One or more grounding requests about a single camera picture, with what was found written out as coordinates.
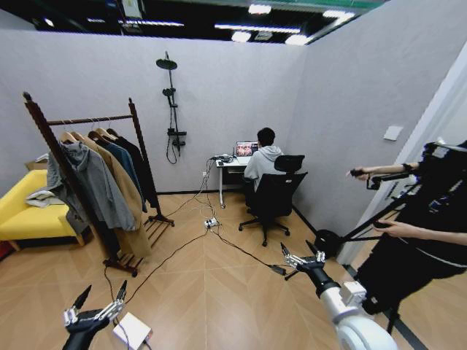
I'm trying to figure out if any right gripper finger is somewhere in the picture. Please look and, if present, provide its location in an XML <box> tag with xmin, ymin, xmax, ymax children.
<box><xmin>305</xmin><ymin>240</ymin><xmax>327</xmax><ymax>264</ymax></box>
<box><xmin>279</xmin><ymin>242</ymin><xmax>306</xmax><ymax>271</ymax></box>

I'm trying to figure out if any yellow sofa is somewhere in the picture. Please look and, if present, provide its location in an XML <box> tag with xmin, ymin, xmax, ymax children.
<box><xmin>0</xmin><ymin>169</ymin><xmax>87</xmax><ymax>252</ymax></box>

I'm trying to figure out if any white flat box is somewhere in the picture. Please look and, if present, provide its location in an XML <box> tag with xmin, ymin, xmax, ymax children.
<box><xmin>112</xmin><ymin>311</ymin><xmax>153</xmax><ymax>350</ymax></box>

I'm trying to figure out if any white desk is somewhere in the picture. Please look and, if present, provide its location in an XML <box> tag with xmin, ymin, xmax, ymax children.
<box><xmin>210</xmin><ymin>155</ymin><xmax>257</xmax><ymax>210</ymax></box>

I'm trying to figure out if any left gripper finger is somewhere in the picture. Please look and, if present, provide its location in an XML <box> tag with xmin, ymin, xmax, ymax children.
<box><xmin>96</xmin><ymin>280</ymin><xmax>128</xmax><ymax>322</ymax></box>
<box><xmin>63</xmin><ymin>285</ymin><xmax>92</xmax><ymax>327</ymax></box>

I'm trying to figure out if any dark wooden clothes rack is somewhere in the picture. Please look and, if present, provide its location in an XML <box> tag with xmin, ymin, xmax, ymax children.
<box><xmin>22</xmin><ymin>91</ymin><xmax>175</xmax><ymax>278</ymax></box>

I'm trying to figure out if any black wall shower set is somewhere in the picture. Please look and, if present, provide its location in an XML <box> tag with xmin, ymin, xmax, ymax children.
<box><xmin>155</xmin><ymin>50</ymin><xmax>188</xmax><ymax>166</ymax></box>

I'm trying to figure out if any standing person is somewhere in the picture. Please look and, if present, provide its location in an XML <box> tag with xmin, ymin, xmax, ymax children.
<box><xmin>345</xmin><ymin>137</ymin><xmax>467</xmax><ymax>335</ymax></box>

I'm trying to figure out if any white wall switch plate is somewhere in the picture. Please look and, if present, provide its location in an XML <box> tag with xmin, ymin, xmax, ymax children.
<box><xmin>382</xmin><ymin>125</ymin><xmax>404</xmax><ymax>142</ymax></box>

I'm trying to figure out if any black tripod stand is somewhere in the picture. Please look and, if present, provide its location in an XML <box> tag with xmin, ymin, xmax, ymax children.
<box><xmin>314</xmin><ymin>171</ymin><xmax>425</xmax><ymax>261</ymax></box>

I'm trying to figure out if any white cable bundle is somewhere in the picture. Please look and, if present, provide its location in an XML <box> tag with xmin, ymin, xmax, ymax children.
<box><xmin>195</xmin><ymin>158</ymin><xmax>219</xmax><ymax>222</ymax></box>

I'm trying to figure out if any black jacket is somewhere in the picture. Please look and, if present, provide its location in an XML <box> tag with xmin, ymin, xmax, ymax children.
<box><xmin>112</xmin><ymin>134</ymin><xmax>159</xmax><ymax>210</ymax></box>

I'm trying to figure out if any long ceiling strip light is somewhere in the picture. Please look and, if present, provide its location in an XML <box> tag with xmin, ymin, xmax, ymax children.
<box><xmin>214</xmin><ymin>23</ymin><xmax>302</xmax><ymax>35</ymax></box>

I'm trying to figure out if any seated person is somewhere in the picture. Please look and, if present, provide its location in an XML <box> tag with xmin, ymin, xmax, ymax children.
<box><xmin>243</xmin><ymin>127</ymin><xmax>285</xmax><ymax>193</ymax></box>

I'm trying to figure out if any long black floor cable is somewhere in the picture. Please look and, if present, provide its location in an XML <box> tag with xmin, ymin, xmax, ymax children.
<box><xmin>103</xmin><ymin>230</ymin><xmax>208</xmax><ymax>296</ymax></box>

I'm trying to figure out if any open laptop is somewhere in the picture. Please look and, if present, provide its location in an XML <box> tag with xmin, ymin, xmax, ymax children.
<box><xmin>235</xmin><ymin>141</ymin><xmax>260</xmax><ymax>159</ymax></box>

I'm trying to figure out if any black office chair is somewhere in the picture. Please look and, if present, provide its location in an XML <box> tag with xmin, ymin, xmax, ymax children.
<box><xmin>238</xmin><ymin>154</ymin><xmax>309</xmax><ymax>248</ymax></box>

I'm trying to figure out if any grey hooded sweatshirt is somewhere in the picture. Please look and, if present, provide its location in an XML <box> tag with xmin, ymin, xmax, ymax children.
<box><xmin>46</xmin><ymin>141</ymin><xmax>137</xmax><ymax>235</ymax></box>

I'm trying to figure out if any tan long coat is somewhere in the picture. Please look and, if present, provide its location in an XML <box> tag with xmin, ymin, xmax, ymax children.
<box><xmin>80</xmin><ymin>136</ymin><xmax>153</xmax><ymax>258</ymax></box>

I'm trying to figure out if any dark blue jacket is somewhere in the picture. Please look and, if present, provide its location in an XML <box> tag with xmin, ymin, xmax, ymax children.
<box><xmin>97</xmin><ymin>139</ymin><xmax>148</xmax><ymax>214</ymax></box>

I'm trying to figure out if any pale grey crumpled garment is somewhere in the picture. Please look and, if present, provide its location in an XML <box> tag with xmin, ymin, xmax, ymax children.
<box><xmin>24</xmin><ymin>188</ymin><xmax>67</xmax><ymax>209</ymax></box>

